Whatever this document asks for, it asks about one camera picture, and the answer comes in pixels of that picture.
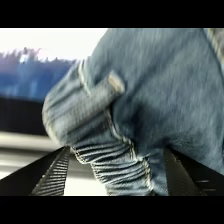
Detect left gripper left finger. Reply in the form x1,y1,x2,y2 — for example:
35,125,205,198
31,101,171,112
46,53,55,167
0,145,72,197

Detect blue jeans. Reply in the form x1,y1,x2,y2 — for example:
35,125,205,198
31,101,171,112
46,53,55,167
41,27,224,197

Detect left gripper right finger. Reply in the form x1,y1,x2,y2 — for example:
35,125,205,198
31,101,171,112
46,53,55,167
162,146,224,197

